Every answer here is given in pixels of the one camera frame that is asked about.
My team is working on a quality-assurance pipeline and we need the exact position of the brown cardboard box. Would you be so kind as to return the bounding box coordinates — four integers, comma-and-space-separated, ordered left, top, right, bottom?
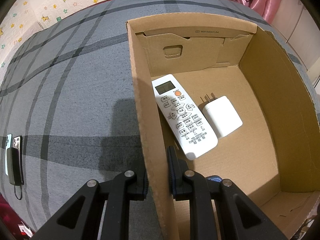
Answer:
126, 12, 319, 239

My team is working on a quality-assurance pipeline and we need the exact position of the dark phone with wallet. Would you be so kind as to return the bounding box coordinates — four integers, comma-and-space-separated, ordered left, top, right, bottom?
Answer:
6, 135, 24, 186

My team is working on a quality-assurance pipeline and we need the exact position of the white air conditioner remote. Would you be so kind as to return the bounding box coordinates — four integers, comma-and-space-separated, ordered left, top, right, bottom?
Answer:
152, 74, 218, 160

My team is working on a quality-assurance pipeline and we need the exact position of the large white power adapter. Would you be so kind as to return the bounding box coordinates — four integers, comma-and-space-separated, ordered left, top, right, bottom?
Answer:
202, 93, 243, 139

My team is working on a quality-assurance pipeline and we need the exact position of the grey plaid bed cover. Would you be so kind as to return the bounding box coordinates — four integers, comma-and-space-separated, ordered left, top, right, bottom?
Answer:
1, 0, 319, 239

